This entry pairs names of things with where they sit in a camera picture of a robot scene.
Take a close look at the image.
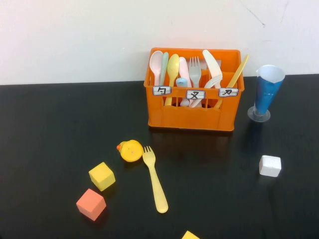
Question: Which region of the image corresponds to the white plastic knife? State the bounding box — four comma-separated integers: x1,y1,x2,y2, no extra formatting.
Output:
202,49,223,89

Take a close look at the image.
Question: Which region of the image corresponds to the yellow foam cube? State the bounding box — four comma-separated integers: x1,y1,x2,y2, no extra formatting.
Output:
88,161,116,192

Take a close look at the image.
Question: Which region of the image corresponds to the paper label fork character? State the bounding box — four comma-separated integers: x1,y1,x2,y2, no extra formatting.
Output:
186,89,206,100

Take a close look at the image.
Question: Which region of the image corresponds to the paper label spoon character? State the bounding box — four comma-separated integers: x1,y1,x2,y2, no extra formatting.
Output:
152,86,172,96

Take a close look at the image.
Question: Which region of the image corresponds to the clear plastic cone glass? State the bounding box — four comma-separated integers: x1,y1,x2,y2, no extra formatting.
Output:
247,105,271,123

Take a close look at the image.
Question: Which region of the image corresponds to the yellow plastic spoon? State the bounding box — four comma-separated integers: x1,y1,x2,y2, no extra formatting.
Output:
163,53,180,107

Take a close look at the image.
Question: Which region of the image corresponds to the grey blue plastic fork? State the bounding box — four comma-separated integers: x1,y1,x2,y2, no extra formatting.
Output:
188,56,202,89

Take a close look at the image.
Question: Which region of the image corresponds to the white foam cube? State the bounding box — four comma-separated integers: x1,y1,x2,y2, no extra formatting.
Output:
258,155,282,178

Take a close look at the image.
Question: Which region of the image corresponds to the blue white paper cone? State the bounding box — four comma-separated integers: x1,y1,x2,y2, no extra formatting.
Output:
254,64,286,117

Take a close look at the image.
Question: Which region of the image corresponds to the yellow rubber duck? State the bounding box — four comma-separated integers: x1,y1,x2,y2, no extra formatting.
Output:
116,139,145,163

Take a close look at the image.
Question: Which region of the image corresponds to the orange plastic cutlery crate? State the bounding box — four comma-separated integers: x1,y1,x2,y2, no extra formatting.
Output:
144,47,245,132

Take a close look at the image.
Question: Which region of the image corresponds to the yellow plastic knife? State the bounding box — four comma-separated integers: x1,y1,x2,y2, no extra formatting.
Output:
214,54,250,110

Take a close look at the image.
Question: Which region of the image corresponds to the white plastic fork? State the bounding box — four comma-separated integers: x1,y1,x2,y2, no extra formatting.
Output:
204,73,223,89

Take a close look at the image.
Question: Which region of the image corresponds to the paper label knife character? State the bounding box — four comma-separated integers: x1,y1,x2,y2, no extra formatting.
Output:
218,87,240,98

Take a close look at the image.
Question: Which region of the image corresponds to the yellow foam block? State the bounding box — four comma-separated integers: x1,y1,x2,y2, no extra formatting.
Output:
180,230,201,239

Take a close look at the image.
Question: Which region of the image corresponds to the pink plastic utensil handle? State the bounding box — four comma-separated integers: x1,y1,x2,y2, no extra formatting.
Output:
178,56,193,108

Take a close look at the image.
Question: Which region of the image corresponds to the salmon orange foam cube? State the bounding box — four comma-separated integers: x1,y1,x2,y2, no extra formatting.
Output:
76,188,107,222

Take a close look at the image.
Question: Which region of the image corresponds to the pale green plastic utensil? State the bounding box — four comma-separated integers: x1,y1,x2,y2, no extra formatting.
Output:
159,51,170,87

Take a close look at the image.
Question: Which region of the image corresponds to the yellow plastic fork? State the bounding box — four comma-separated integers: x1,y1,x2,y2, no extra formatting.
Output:
142,145,169,214

